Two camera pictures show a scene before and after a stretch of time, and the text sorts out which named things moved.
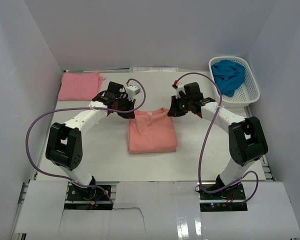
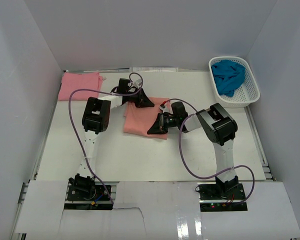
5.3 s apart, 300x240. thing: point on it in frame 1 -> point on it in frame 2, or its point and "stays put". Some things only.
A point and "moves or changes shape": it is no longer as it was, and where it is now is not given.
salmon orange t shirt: [151, 131] moves or changes shape
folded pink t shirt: [79, 86] stays put
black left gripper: [126, 110] -> [140, 99]
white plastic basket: [234, 80] stays put
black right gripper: [175, 109] -> [160, 122]
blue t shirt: [228, 75] stays put
